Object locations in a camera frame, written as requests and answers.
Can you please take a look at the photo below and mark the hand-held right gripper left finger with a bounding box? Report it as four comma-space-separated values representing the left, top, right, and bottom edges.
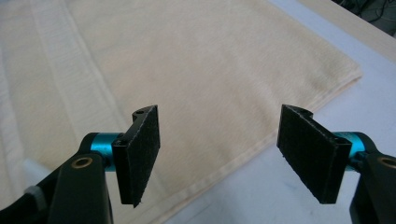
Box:
89, 105, 162, 209

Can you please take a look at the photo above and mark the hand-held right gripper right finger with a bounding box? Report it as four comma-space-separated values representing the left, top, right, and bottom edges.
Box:
276, 104, 366, 205

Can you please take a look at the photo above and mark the cream terry towel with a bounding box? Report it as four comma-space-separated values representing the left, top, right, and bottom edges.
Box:
0, 0, 364, 224

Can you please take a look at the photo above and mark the light wooden table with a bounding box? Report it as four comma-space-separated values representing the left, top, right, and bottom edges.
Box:
293, 0, 396, 64

